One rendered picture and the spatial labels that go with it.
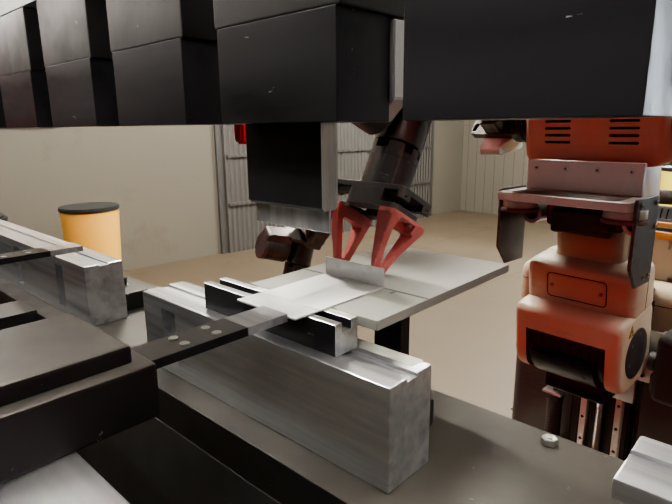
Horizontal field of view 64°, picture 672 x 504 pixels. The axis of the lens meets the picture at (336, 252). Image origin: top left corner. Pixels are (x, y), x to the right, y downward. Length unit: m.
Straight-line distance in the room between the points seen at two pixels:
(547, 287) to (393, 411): 0.82
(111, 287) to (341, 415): 0.52
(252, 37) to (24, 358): 0.29
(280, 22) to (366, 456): 0.36
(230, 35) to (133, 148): 4.29
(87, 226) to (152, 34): 3.47
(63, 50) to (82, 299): 0.36
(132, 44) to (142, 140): 4.16
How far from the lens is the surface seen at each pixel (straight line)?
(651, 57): 0.31
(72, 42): 0.78
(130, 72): 0.65
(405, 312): 0.51
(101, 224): 4.04
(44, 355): 0.37
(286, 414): 0.54
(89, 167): 4.66
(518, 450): 0.55
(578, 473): 0.54
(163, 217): 4.90
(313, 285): 0.58
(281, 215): 0.51
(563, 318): 1.17
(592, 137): 1.14
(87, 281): 0.88
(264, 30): 0.46
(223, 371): 0.60
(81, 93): 0.77
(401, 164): 0.60
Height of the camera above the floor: 1.17
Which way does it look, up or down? 13 degrees down
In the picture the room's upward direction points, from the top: 1 degrees counter-clockwise
